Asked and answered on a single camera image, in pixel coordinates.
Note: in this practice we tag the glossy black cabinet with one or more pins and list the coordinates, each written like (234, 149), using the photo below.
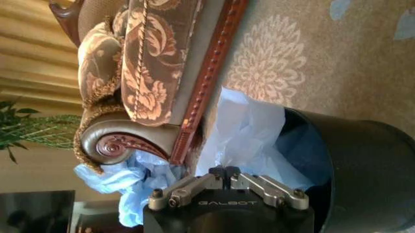
(35, 211)

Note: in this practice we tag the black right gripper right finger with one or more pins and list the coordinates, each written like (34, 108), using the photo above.
(266, 188)

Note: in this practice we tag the beige pleated curtain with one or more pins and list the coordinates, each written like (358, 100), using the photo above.
(32, 46)

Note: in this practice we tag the pale blue plastic garbage bag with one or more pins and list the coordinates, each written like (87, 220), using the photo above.
(234, 136)

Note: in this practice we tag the brown floral upholstered sofa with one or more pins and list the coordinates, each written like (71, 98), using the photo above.
(168, 72)

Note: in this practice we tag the brown floral fringed cushion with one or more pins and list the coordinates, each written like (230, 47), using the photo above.
(100, 68)

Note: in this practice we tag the green leafy potted plant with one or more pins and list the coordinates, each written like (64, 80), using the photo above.
(32, 131)

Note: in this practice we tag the beige floral patterned rug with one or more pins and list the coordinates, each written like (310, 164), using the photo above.
(324, 55)

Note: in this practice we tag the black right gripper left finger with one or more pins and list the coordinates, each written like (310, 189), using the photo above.
(188, 188)

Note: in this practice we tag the black round trash bin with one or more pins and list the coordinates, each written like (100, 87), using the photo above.
(352, 174)

